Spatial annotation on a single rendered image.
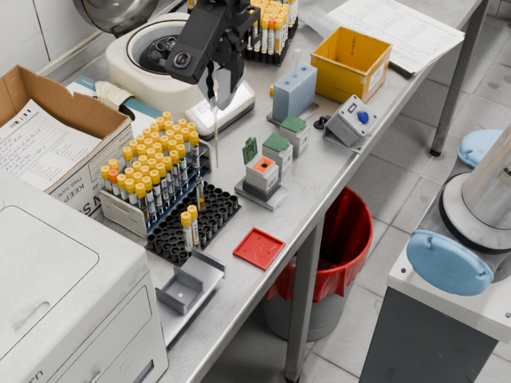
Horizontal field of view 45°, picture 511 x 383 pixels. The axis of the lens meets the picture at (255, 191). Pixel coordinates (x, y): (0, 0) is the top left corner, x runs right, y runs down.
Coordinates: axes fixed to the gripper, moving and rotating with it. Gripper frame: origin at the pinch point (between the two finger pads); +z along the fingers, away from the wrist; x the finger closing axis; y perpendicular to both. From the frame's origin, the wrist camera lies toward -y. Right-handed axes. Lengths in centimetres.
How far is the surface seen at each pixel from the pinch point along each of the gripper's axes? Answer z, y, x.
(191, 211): 15.5, -9.1, -0.8
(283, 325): 104, 28, -1
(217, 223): 25.2, -2.4, -1.1
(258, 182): 21.6, 7.3, -3.6
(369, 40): 18, 54, -4
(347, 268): 71, 34, -16
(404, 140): 114, 135, 1
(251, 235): 26.5, -0.7, -7.1
